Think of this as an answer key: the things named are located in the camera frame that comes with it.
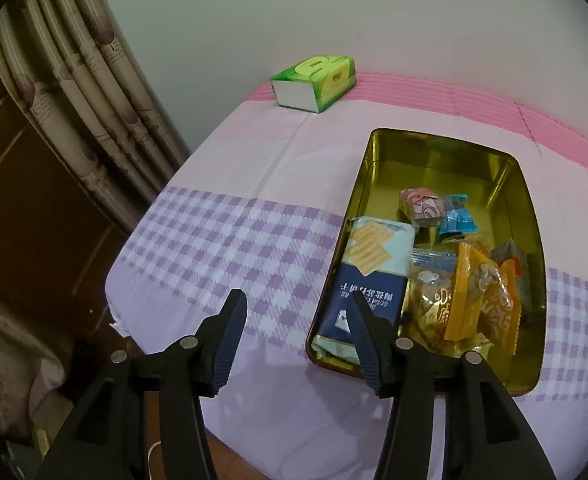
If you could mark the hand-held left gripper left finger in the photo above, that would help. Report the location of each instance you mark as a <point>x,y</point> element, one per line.
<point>229,345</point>

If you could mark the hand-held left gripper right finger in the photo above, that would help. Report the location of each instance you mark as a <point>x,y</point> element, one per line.
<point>369,345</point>

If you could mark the clear fried twist snack packet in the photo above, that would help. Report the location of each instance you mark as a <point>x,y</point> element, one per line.
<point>429,300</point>

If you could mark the light blue cracker packet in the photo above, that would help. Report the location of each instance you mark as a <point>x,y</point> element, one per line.
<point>374,255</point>

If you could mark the yellow snack packet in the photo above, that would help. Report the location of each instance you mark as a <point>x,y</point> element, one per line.
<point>464,305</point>

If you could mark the pink patterned snack packet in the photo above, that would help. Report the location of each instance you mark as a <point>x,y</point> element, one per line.
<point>421,205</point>

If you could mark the blue snack packet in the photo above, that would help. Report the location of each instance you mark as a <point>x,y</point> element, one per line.
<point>461,220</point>

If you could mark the clear orange snack packet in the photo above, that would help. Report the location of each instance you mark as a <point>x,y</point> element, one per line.
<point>516,280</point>

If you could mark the gold and maroon tin box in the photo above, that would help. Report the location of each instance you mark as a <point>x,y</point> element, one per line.
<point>439,170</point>

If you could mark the beige floral cloth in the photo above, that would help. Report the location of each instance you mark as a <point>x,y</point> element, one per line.
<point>9,350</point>

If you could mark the dark wooden cabinet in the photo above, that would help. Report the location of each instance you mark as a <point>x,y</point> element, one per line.
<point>24,185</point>

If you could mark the green tissue pack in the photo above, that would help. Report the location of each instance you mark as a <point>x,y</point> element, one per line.
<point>319,80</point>

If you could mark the beige patterned curtain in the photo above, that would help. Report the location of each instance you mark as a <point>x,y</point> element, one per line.
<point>74,85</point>

